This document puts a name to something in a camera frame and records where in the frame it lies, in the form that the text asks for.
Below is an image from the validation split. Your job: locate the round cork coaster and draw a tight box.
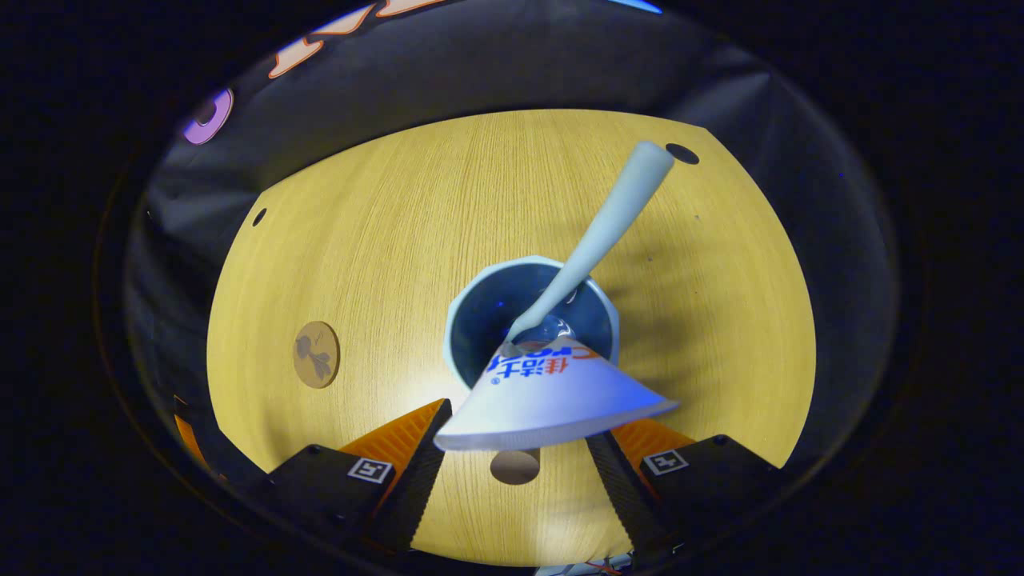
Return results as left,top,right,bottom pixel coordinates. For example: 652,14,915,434
292,320,342,390

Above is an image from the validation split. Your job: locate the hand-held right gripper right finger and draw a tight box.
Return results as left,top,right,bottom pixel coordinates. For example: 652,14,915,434
586,418,790,562

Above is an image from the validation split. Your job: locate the wooden desktop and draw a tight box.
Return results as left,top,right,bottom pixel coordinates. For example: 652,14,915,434
206,110,817,567

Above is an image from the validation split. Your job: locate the white toothpaste tube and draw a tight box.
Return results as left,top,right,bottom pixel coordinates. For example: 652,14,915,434
434,336,680,454

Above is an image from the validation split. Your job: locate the pale green toothbrush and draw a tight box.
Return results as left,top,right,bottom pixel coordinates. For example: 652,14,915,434
506,141,676,344

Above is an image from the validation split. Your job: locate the pale blue cup wooden handle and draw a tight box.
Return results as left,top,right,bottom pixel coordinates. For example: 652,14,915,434
444,255,622,486

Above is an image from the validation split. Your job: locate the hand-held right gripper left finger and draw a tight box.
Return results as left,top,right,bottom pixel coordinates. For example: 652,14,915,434
268,398,454,554

